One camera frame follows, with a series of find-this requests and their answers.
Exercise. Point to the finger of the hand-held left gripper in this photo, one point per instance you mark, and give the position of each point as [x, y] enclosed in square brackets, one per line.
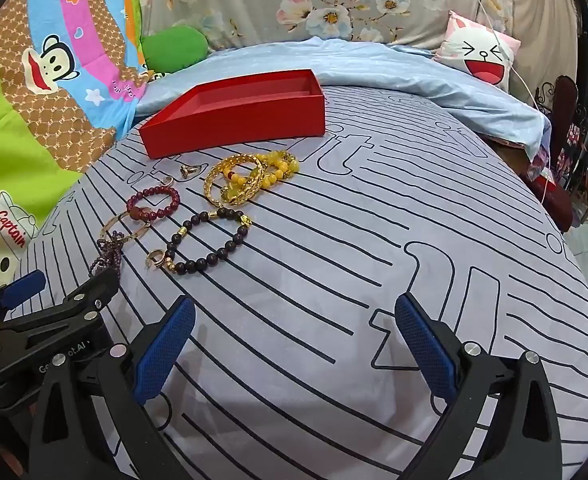
[21, 287]
[86, 297]

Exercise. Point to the red cardboard box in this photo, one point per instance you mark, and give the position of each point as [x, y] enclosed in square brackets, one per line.
[234, 120]

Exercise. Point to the pink cartoon face pillow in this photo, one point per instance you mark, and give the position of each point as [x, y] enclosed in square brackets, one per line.
[478, 52]

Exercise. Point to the light blue blanket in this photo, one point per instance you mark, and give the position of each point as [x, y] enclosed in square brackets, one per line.
[398, 75]

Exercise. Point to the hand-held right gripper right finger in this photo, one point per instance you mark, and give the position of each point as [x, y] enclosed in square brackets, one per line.
[426, 350]

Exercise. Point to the green pillow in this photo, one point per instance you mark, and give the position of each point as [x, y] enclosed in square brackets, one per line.
[174, 47]

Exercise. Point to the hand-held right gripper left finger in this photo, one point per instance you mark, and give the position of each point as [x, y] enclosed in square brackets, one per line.
[166, 350]

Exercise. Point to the purple tassel charm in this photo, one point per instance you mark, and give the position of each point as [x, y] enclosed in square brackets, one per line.
[105, 255]

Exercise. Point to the cartoon monkey printed blanket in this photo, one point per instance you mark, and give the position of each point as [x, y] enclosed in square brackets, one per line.
[49, 110]

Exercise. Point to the thin gold bangle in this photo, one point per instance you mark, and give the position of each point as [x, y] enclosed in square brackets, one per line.
[139, 235]

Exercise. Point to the dark wooden furniture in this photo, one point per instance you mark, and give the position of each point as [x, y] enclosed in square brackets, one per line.
[563, 110]

